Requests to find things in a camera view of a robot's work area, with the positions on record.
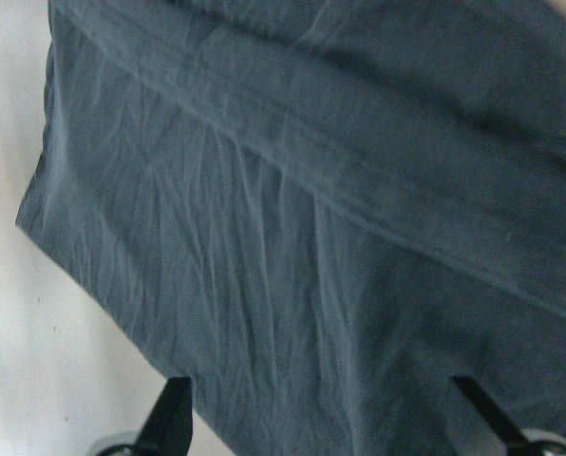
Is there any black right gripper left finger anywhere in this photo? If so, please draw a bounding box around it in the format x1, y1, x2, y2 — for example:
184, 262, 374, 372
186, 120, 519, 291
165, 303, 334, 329
135, 377, 192, 456

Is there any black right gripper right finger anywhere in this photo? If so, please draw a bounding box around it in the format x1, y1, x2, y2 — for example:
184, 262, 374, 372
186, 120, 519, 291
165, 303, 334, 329
452, 376, 530, 451

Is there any black printed t-shirt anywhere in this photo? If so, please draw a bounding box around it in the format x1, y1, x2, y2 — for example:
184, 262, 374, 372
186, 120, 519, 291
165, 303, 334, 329
17, 1, 566, 455

